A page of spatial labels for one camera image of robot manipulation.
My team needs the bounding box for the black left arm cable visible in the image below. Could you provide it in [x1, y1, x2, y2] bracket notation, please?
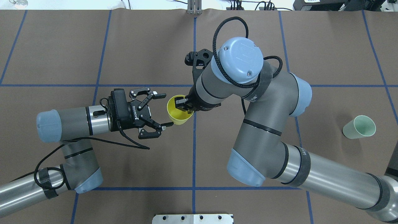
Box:
[34, 98, 150, 191]

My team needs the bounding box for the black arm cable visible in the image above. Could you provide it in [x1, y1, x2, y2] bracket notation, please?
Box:
[212, 16, 283, 115]
[34, 98, 150, 191]

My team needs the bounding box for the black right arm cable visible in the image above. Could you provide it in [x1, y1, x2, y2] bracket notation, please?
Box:
[212, 16, 283, 115]

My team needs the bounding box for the light green plastic cup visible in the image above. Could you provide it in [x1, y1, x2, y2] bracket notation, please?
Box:
[342, 115, 376, 139]

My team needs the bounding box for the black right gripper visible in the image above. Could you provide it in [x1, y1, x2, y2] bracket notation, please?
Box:
[174, 87, 221, 112]

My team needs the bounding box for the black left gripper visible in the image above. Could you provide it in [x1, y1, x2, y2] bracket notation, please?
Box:
[127, 87, 174, 139]

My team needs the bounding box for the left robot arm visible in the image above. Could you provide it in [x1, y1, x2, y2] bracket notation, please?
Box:
[1, 87, 173, 218]

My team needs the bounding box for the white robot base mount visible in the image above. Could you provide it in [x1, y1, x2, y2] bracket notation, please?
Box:
[152, 214, 234, 224]

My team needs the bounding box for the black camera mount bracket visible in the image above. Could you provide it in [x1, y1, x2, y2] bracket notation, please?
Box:
[184, 49, 213, 84]

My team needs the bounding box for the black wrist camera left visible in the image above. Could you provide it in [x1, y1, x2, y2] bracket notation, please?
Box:
[109, 88, 131, 132]

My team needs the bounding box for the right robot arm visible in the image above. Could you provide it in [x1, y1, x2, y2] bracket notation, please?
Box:
[172, 37, 397, 223]

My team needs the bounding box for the yellow plastic cup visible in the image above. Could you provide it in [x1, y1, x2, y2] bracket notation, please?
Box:
[167, 95, 193, 125]

